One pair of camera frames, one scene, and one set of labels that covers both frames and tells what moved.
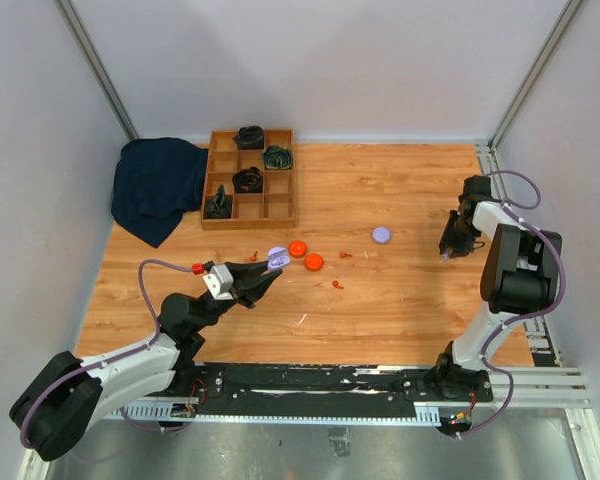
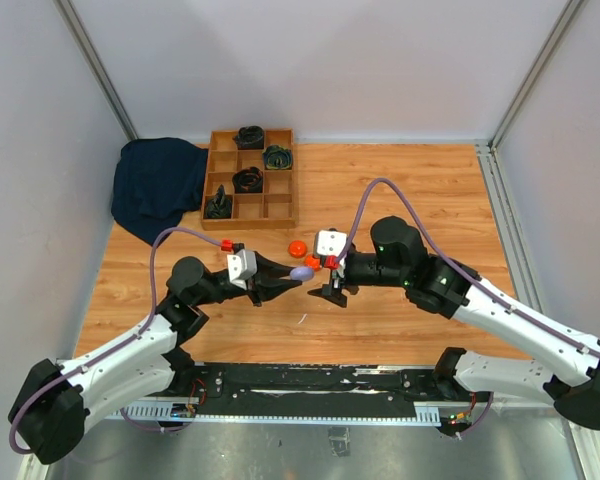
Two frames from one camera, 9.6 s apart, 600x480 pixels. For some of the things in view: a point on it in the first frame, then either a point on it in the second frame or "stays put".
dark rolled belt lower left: x=220 y=206 stays put
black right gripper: x=460 y=249 -> x=331 y=294
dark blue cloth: x=157 y=180 stays put
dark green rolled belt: x=277 y=157 stays put
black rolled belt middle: x=248 y=180 stays put
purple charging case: x=278 y=258 -> x=302 y=273
